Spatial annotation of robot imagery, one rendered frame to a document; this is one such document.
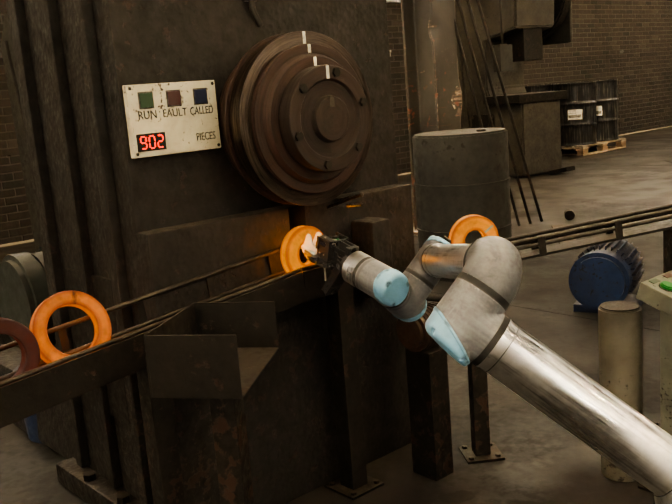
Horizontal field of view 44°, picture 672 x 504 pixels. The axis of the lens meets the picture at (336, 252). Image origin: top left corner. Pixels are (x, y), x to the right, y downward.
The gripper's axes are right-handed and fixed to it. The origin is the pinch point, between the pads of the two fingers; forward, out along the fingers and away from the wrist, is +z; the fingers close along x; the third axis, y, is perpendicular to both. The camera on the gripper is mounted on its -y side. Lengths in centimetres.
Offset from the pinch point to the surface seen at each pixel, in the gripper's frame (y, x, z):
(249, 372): -7, 46, -38
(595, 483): -58, -57, -74
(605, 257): -51, -204, 16
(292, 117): 38.5, 10.3, -1.9
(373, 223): 4.2, -23.2, -3.2
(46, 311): -3, 74, 2
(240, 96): 42.0, 19.6, 8.2
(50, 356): -11, 76, -4
